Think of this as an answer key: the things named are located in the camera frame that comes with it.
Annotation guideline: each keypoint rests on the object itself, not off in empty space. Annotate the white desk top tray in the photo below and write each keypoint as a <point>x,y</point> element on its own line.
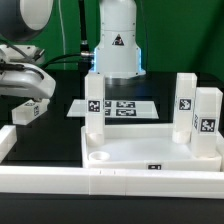
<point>145,147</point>

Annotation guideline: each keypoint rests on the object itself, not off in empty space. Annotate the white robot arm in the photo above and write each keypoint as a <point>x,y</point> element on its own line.
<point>117,56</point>

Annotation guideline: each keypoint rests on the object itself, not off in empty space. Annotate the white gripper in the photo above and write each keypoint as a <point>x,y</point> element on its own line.
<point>25,80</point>

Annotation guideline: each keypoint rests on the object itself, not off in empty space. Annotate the white U-shaped fence frame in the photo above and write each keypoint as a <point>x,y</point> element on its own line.
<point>107,181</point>

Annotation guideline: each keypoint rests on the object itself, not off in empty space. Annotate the white marker board with tags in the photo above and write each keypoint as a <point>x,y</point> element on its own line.
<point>118,109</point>

